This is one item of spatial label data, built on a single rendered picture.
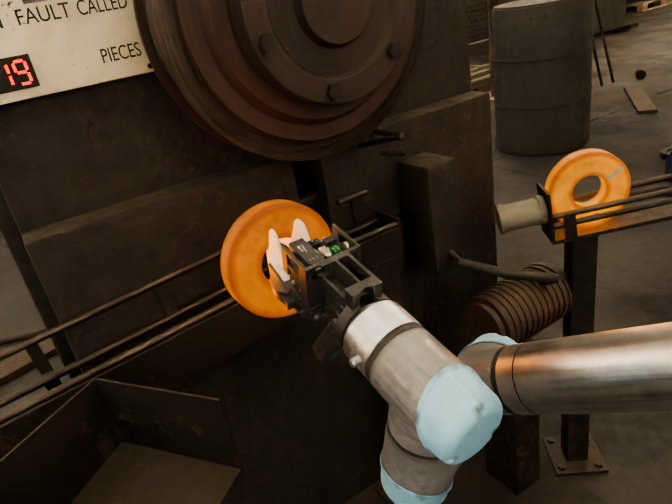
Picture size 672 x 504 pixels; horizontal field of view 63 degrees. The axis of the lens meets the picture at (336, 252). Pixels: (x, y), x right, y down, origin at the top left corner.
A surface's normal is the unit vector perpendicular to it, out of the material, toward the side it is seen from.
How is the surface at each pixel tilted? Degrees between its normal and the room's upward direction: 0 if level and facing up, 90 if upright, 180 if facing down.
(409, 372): 36
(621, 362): 53
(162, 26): 90
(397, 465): 90
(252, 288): 88
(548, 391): 87
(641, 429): 0
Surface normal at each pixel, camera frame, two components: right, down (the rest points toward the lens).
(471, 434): 0.56, 0.51
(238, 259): 0.54, 0.25
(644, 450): -0.16, -0.89
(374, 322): -0.28, -0.64
